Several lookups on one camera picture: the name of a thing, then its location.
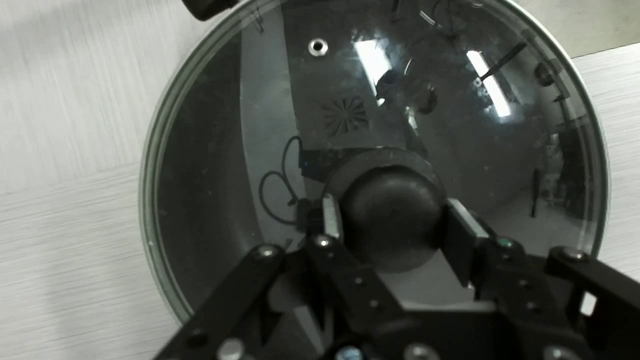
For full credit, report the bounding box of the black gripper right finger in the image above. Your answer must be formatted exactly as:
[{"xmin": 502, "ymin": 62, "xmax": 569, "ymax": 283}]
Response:
[{"xmin": 442, "ymin": 198, "xmax": 640, "ymax": 360}]

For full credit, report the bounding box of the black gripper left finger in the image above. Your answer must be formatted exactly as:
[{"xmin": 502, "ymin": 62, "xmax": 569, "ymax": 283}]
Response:
[{"xmin": 154, "ymin": 193, "xmax": 407, "ymax": 360}]

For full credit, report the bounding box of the glass pot lid black knob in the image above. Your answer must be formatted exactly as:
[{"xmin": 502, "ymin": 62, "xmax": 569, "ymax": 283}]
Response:
[{"xmin": 141, "ymin": 0, "xmax": 609, "ymax": 319}]

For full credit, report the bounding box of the black cooking pot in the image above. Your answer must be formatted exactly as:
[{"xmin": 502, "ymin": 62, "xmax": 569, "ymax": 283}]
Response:
[{"xmin": 183, "ymin": 0, "xmax": 238, "ymax": 20}]

